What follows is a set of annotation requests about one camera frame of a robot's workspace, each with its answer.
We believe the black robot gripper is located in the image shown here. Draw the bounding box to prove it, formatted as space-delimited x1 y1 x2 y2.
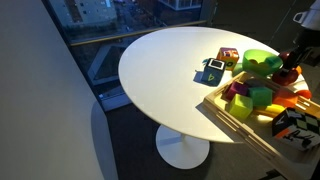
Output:
280 28 320 77

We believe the red plastic apple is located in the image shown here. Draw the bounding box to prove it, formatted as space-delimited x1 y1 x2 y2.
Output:
271 67 300 87

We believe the wooden crate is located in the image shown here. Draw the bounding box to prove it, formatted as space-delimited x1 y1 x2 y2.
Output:
202 70 320 180

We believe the plastic orange fruit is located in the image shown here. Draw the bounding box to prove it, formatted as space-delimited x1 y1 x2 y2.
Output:
293 64 303 76

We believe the dark red plastic plum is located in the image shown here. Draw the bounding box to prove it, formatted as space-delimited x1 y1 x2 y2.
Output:
278 50 292 63

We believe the teal cube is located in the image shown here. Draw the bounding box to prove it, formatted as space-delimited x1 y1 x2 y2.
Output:
265 55 284 70

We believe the small red plastic strawberry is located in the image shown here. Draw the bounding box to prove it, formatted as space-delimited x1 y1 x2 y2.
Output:
296 88 313 101

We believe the orange block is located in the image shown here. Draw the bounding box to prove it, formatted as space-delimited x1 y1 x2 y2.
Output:
272 88 300 109

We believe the translucent green bowl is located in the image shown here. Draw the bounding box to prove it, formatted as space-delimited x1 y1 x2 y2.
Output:
241 48 284 78

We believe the dark green block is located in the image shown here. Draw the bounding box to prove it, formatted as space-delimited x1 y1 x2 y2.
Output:
247 86 274 108

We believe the magenta block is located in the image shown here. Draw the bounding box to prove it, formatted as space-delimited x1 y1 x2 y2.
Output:
223 80 250 101

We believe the orange purple picture cube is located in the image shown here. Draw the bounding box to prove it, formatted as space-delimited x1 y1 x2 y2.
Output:
216 46 241 72

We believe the blue cube with white face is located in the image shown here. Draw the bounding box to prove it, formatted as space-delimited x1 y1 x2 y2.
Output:
200 57 226 87

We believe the yellow window handrail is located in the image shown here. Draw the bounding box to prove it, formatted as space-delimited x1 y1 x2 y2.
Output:
69 19 208 47

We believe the pale window base ledge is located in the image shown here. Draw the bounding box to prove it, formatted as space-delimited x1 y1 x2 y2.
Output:
97 89 135 113

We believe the dark window frame post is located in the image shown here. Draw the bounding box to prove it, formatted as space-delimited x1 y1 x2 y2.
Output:
199 0 218 28

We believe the white table pedestal base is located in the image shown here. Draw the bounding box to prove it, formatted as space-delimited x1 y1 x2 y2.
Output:
155 124 211 171

